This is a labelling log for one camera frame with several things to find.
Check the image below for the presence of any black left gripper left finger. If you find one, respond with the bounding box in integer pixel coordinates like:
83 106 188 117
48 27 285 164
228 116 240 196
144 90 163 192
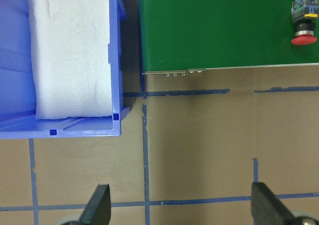
78 185 111 225

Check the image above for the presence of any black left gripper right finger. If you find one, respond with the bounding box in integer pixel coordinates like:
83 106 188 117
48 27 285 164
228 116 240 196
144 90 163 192
251 182 299 225

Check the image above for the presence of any red push button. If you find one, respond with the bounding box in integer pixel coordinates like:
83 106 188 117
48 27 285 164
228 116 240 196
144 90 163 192
291 0 319 46

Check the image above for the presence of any blue bin left side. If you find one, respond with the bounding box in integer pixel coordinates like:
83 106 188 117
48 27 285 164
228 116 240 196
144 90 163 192
0 0 129 139

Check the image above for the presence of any white foam pad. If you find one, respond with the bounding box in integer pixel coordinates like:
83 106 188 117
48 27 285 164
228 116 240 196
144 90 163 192
28 0 112 119

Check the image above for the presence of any green conveyor belt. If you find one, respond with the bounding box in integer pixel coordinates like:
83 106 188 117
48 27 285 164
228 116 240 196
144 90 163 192
138 0 319 74

